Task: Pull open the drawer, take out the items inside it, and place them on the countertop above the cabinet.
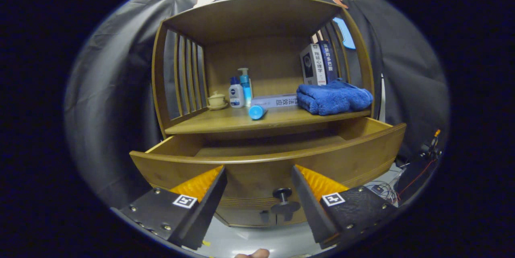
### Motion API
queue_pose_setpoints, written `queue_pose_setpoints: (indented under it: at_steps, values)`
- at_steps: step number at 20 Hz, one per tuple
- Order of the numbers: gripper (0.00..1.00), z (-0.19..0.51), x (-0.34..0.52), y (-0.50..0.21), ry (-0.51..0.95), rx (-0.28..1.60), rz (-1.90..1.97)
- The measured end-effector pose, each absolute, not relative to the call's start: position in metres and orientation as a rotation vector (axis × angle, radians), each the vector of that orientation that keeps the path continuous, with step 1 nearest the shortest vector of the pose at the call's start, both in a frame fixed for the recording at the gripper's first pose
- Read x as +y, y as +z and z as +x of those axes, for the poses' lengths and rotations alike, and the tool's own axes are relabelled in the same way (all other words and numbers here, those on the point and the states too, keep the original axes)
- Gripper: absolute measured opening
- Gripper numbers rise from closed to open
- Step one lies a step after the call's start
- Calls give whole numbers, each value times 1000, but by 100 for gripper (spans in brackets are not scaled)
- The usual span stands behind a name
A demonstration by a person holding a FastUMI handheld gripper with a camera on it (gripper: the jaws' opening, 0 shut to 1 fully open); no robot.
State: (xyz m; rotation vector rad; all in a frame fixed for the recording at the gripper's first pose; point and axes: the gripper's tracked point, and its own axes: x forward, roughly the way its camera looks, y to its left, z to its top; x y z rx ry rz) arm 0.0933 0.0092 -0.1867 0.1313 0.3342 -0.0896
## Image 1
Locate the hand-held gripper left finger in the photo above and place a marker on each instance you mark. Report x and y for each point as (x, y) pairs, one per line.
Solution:
(209, 213)

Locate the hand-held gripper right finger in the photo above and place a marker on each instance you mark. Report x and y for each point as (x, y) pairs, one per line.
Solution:
(310, 209)

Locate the wooden drawer with black knob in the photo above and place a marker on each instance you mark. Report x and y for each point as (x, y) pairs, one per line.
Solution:
(257, 173)

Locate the blue white cream tube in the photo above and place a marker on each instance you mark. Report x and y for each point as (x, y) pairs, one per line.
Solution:
(256, 112)

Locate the wooden cabinet door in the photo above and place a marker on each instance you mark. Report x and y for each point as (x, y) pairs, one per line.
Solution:
(299, 217)
(245, 217)

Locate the wooden countertop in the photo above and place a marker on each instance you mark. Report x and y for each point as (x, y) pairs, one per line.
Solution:
(225, 121)

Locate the wooden cabinet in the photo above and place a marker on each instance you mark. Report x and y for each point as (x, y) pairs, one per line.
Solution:
(257, 56)

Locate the small black adapter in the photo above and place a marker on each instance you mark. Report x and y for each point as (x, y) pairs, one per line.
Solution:
(377, 188)

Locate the blue folded towel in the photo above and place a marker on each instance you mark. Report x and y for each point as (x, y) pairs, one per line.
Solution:
(334, 99)

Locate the beige lidded teacup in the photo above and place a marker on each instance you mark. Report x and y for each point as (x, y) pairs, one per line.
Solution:
(217, 100)

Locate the flat white book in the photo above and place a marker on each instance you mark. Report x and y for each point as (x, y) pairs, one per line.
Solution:
(275, 101)

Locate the white lotion bottle blue cap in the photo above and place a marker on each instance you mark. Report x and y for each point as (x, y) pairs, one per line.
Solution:
(236, 95)

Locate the blue pump bottle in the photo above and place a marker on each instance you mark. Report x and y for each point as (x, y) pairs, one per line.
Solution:
(245, 85)

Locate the black device with orange tip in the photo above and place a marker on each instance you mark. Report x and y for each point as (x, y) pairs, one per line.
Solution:
(432, 147)

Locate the upright white grey book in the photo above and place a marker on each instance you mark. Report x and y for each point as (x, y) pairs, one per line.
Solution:
(312, 65)

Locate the upright dark blue book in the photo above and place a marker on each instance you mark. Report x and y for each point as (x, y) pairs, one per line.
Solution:
(330, 60)

